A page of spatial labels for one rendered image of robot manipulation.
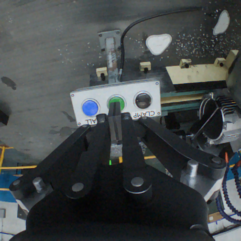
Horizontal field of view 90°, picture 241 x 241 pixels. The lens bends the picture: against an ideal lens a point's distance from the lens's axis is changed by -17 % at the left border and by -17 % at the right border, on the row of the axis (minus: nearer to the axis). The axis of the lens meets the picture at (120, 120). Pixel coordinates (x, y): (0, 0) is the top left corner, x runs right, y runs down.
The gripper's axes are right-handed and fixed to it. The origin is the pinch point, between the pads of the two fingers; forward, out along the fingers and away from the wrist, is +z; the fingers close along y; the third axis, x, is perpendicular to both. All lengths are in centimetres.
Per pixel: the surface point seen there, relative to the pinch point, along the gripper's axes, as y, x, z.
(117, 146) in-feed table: -5, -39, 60
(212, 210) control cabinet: 178, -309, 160
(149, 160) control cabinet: 50, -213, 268
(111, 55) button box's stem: -0.1, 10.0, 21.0
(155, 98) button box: 7.3, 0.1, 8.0
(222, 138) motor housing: 32.7, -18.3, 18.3
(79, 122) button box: -7.9, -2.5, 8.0
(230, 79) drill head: 30.4, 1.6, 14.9
